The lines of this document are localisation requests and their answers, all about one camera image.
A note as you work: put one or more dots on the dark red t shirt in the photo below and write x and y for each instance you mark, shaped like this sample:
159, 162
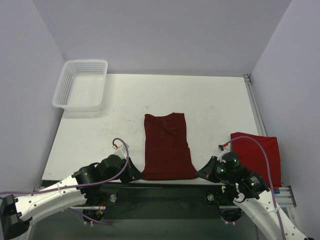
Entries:
167, 153

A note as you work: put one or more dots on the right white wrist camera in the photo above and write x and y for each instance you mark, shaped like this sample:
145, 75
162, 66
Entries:
223, 150

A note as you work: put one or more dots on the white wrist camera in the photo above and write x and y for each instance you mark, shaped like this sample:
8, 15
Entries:
121, 150
223, 150

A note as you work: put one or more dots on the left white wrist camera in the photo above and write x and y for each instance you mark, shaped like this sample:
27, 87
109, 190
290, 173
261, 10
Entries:
121, 150

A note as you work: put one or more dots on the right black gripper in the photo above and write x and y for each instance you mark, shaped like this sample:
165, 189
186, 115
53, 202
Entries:
211, 170

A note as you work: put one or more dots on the white plastic mesh basket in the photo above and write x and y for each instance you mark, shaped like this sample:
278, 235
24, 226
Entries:
81, 85

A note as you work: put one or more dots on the aluminium right side rail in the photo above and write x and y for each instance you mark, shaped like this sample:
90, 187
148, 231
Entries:
254, 106

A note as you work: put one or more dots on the folded bright red t shirt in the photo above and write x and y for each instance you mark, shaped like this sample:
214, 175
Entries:
259, 154

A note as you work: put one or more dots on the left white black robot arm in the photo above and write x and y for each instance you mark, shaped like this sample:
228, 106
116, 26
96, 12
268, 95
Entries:
18, 213

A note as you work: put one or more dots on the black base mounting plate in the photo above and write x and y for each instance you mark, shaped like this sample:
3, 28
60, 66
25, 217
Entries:
147, 201

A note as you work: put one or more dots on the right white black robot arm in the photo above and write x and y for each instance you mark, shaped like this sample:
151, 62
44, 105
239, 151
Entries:
249, 191

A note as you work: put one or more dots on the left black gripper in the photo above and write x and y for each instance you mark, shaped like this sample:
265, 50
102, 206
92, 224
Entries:
127, 172

